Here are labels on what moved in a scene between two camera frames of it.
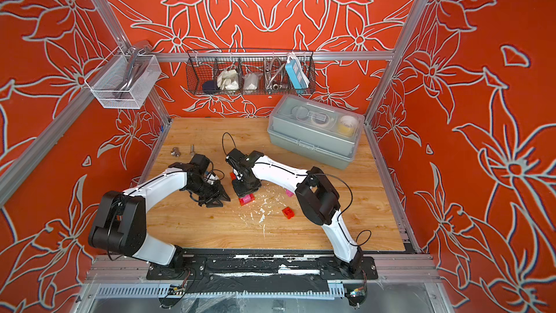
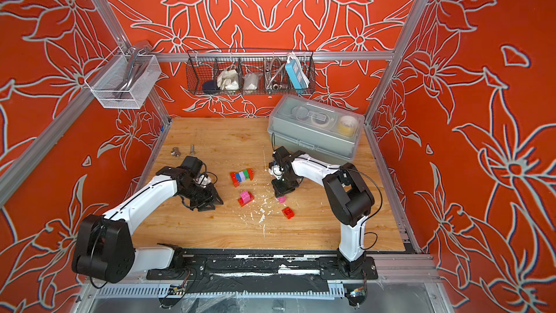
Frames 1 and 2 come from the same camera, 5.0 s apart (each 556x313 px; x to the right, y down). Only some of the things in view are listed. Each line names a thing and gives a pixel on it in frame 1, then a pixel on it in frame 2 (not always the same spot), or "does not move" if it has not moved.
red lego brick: [288, 212] does not move
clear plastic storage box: [323, 132] does not move
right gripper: [239, 192] → [278, 190]
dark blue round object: [210, 87] does not move
